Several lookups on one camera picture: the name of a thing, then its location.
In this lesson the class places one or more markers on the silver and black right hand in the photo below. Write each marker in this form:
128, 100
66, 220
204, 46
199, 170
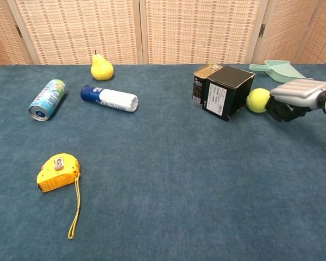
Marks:
298, 93

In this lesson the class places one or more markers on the yellow tennis ball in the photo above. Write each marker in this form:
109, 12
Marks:
258, 100

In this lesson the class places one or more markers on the black cardboard box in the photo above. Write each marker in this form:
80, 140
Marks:
228, 92

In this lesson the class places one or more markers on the mint green plastic dustpan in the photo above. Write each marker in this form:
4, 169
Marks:
281, 70

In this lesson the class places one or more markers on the black and gold drink can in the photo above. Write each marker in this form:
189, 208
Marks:
199, 85

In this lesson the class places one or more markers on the woven folding screen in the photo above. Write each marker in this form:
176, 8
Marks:
163, 30

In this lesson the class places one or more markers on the blue table cloth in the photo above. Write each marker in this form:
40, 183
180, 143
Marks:
163, 176

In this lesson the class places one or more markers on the blue and white bottle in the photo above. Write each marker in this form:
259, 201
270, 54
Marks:
111, 98

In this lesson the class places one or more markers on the yellow pear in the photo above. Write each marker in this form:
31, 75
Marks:
101, 69

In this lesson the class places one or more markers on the light blue drink can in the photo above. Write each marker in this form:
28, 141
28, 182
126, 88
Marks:
47, 99

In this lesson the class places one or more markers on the yellow tape measure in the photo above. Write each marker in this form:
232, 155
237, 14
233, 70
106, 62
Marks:
58, 175

